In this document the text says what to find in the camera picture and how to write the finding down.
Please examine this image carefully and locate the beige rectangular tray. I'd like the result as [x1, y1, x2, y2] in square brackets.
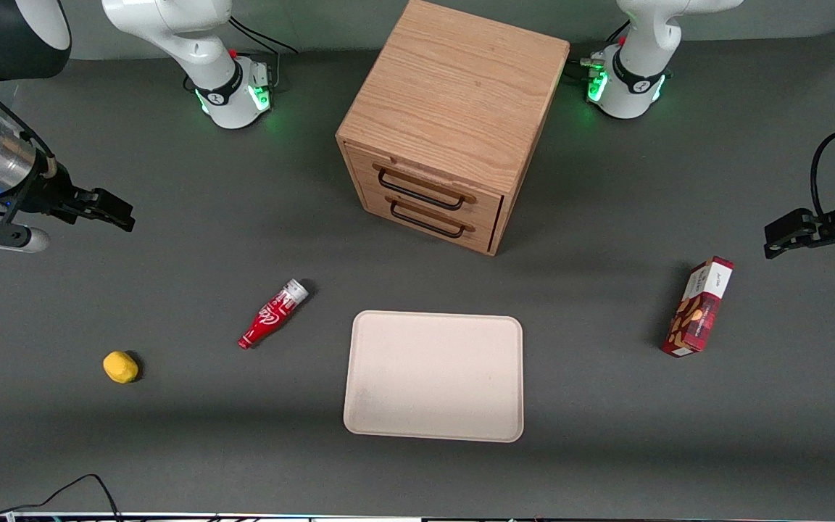
[343, 310, 525, 443]

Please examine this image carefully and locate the black base cable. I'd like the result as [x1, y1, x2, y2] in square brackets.
[566, 20, 633, 79]
[228, 16, 300, 91]

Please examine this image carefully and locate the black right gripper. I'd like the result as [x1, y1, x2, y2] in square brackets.
[6, 162, 136, 233]

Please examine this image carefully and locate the black metal drawer handle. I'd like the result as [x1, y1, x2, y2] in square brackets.
[376, 167, 467, 212]
[389, 199, 467, 240]

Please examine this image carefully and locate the small red cola bottle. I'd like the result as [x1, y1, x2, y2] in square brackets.
[238, 279, 310, 350]

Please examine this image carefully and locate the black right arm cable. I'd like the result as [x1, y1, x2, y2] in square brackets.
[0, 65, 57, 218]

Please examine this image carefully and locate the black left base cable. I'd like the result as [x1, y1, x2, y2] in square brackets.
[566, 20, 633, 79]

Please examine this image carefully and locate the oak wooden drawer cabinet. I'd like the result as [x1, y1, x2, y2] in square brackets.
[336, 0, 570, 257]

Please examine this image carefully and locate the black cable at table edge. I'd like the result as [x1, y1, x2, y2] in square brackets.
[0, 458, 123, 522]

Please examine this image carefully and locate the black right base cable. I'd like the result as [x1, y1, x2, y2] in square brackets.
[228, 16, 300, 91]

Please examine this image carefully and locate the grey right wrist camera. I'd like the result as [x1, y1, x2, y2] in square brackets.
[0, 217, 51, 254]

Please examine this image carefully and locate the yellow lemon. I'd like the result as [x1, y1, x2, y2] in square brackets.
[103, 351, 141, 384]

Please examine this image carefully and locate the red cookie box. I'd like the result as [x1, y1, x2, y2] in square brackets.
[661, 256, 735, 357]

